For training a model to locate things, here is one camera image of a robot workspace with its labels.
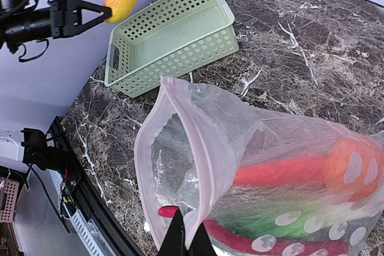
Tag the white bok choy toy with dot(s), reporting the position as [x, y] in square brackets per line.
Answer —
[290, 221]

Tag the pink perforated storage basket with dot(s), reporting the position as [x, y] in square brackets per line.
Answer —
[9, 191]

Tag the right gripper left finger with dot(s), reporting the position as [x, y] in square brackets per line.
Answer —
[174, 240]

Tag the white slotted cable duct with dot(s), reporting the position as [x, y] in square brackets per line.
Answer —
[87, 231]

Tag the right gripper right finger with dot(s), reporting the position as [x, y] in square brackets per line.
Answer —
[201, 244]

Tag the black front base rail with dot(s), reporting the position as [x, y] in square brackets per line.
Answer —
[77, 191]

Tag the orange fruit toy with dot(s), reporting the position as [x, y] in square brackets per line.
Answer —
[354, 167]

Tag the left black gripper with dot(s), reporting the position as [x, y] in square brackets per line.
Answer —
[21, 22]

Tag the red pepper toy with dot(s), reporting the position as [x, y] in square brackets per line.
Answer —
[306, 170]

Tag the beige perforated plastic basket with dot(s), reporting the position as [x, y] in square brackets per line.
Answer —
[168, 38]

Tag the clear zip top bag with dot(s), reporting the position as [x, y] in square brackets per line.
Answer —
[215, 173]

